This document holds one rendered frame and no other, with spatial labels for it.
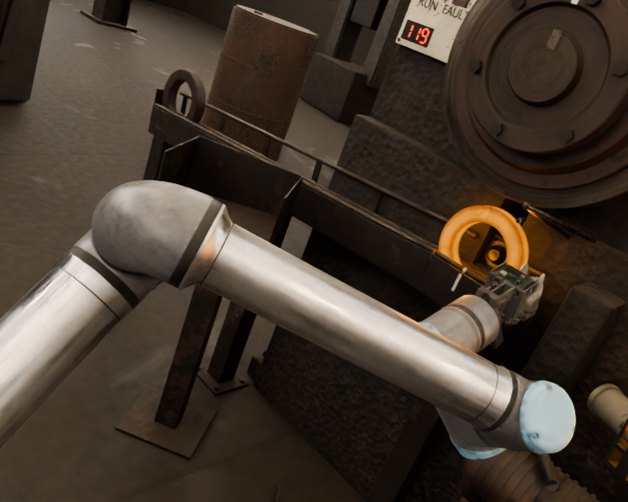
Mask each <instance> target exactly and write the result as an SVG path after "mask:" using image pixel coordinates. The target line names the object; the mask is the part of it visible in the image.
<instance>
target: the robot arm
mask: <svg viewBox="0 0 628 502"><path fill-rule="evenodd" d="M506 263H507V262H506V261H505V262H503V263H502V264H500V265H499V266H497V267H495V268H494V269H492V270H490V271H489V273H488V276H487V278H486V281H485V284H484V286H481V287H480V288H478V289H477V292H476V295H475V296H474V295H464V296H462V297H459V298H458V299H456V300H455V301H453V302H451V303H450V304H448V305H447V306H445V307H442V308H441V309H440V310H439V311H437V312H436V313H434V314H433V315H431V316H429V317H428V318H426V319H425V320H423V321H421V322H418V323H417V322H416V321H414V320H412V319H410V318H408V317H406V316H404V315H403V314H401V313H399V312H397V311H395V310H393V309H391V308H390V307H388V306H386V305H384V304H382V303H380V302H378V301H377V300H375V299H373V298H371V297H369V296H367V295H365V294H364V293H362V292H360V291H358V290H356V289H354V288H352V287H351V286H349V285H347V284H345V283H343V282H341V281H339V280H338V279H336V278H334V277H332V276H330V275H328V274H326V273H325V272H323V271H321V270H319V269H317V268H315V267H313V266H312V265H310V264H308V263H306V262H304V261H302V260H300V259H299V258H297V257H295V256H293V255H291V254H289V253H287V252H286V251H284V250H282V249H280V248H278V247H276V246H274V245H273V244H271V243H269V242H267V241H265V240H263V239H261V238H260V237H258V236H256V235H254V234H252V233H250V232H248V231H247V230H245V229H243V228H241V227H239V226H237V225H235V224H234V223H232V222H231V220H230V218H229V215H228V212H227V209H226V206H225V205H224V204H223V203H221V202H219V201H217V200H215V199H213V198H212V197H210V196H208V195H206V194H204V193H202V192H199V191H196V190H194V189H191V188H188V187H185V186H182V185H178V184H175V183H170V182H165V181H157V180H137V181H131V182H127V183H124V184H122V185H120V186H118V187H116V188H114V189H113V190H111V191H109V192H108V193H107V194H106V195H105V196H104V198H103V199H102V200H101V201H100V202H99V204H98V206H97V207H96V209H95V212H94V215H93V219H92V228H91V229H90V230H89V231H88V232H87V233H86V234H85V235H84V236H83V237H82V238H81V239H80V240H79V241H78V242H77V243H76V244H75V245H74V246H73V247H72V248H71V249H70V250H69V251H68V252H67V253H66V254H65V255H64V258H63V259H62V260H61V261H60V262H59V263H58V264H57V265H56V266H55V267H54V268H53V269H52V270H51V271H50V272H49V273H48V274H47V275H46V276H45V277H44V278H43V279H42V280H41V281H40V282H39V283H37V284H36V285H35V286H34V287H33V288H32V289H31V290H30V291H29V292H28V293H27V294H26V295H25V296H24V297H23V298H22V299H21V300H20V301H19V302H18V303H17V304H16V305H15V306H14V307H13V308H12V309H10V310H9V311H8V312H7V313H6V314H5V315H4V316H3V317H2V318H1V319H0V448H1V447H2V446H3V445H4V444H5V443H6V442H7V441H8V440H9V439H10V438H11V437H12V436H13V435H14V433H15V432H16V431H17V430H18V429H19V428H20V427H21V426H22V425H23V424H24V423H25V422H26V421H27V420H28V418H29V417H30V416H31V415H32V414H33V413H34V412H35V411H36V410H37V409H38V408H39V407H40V406H41V405H42V403H43V402H44V401H45V400H46V399H47V398H48V397H49V396H50V395H51V394H52V393H53V392H54V391H55V390H56V389H57V387H58V386H59V385H60V384H61V383H62V382H63V381H64V380H65V379H66V378H67V377H68V376H69V375H70V374H71V372H72V371H73V370H74V369H75V368H76V367H77V366H78V365H79V364H80V363H81V362H82V361H83V360H84V359H85V357H86V356H87V355H88V354H89V353H90V352H91V351H92V350H93V349H94V348H95V347H96V346H97V345H98V344H99V342H100V341H101V340H102V339H103V338H104V337H105V336H106V335H107V334H108V333H109V332H110V331H111V330H112V329H113V327H114V326H115V325H116V324H117V323H118V322H119V321H120V320H121V319H122V318H123V317H124V316H125V315H126V314H127V313H130V312H131V311H132V310H133V309H134V308H135V307H136V306H137V305H138V304H139V303H140V302H141V301H142V300H143V298H144V297H145V296H146V295H147V294H148V293H149V292H150V291H151V290H152V289H153V288H155V287H156V286H158V285H159V284H161V283H162V282H166V283H168V284H170V285H172V286H174V287H176V288H178V289H183V288H186V287H190V286H193V285H199V286H201V287H203V288H205V289H207V290H209V291H211V292H213V293H215V294H217V295H219V296H221V297H223V298H225V299H227V300H229V301H231V302H233V303H235V304H237V305H239V306H241V307H243V308H245V309H247V310H249V311H250V312H252V313H254V314H256V315H258V316H260V317H262V318H264V319H266V320H268V321H270V322H272V323H274V324H276V325H278V326H280V327H282V328H284V329H286V330H288V331H290V332H292V333H294V334H296V335H298V336H299V337H301V338H303V339H305V340H307V341H309V342H311V343H313V344H315V345H317V346H319V347H321V348H323V349H325V350H327V351H329V352H331V353H333V354H335V355H337V356H339V357H341V358H343V359H345V360H347V361H348V362H350V363H352V364H354V365H356V366H358V367H360V368H362V369H364V370H366V371H368V372H370V373H372V374H374V375H376V376H378V377H381V378H383V379H385V380H387V381H389V382H391V383H393V384H395V385H396V386H398V387H400V388H402V389H404V390H406V391H408V392H410V393H412V394H414V395H416V396H418V397H420V398H422V399H424V400H426V401H428V402H430V403H432V404H434V405H435V407H436V409H437V411H438V413H439V415H440V417H441V419H442V421H443V423H444V425H445V427H446V429H447V431H448V433H449V435H450V439H451V441H452V443H453V445H454V446H455V447H456V448H457V450H458V451H459V453H460V454H461V455H462V456H463V457H465V458H468V459H474V460H477V459H485V458H489V457H493V456H495V455H497V454H499V453H501V452H503V451H504V450H506V449H514V450H523V451H531V452H533V453H536V454H545V453H555V452H558V451H560V450H561V449H563V448H564V447H565V446H566V445H567V444H568V443H569V441H570V440H571V438H572V436H573V432H574V430H575V429H574V428H575V410H574V406H573V403H572V401H571V399H570V397H569V395H568V394H567V393H566V391H565V390H564V389H563V388H561V387H560V386H559V385H557V384H555V383H552V382H548V381H546V380H539V381H537V382H533V381H530V380H528V379H526V378H524V377H522V376H520V375H518V374H516V373H514V372H512V371H510V370H508V369H507V368H505V367H503V366H497V365H495V364H494V363H492V362H490V361H488V360H486V359H484V358H482V357H481V356H479V355H477V354H476V353H478V352H479V351H481V350H482V349H483V348H485V347H486V346H487V345H490V346H492V347H493V348H494V349H496V348H497V347H498V346H499V345H500V344H501V343H502V342H503V337H502V330H501V324H500V323H501V322H504V323H506V324H507V325H508V324H514V325H516V323H517V322H519V321H520V320H522V321H524V322H525V320H527V319H529V318H531V317H532V316H534V314H535V313H536V310H537V308H538V302H539V300H540V297H541V294H542V290H543V280H544V277H545V274H544V273H543V274H542V275H541V276H540V277H539V278H538V277H529V276H527V270H528V264H524V265H522V266H521V268H520V269H519V270H517V269H515V268H514V267H512V266H510V265H509V264H506ZM498 268H499V269H498ZM497 269H498V270H497ZM495 270H496V271H495Z"/></svg>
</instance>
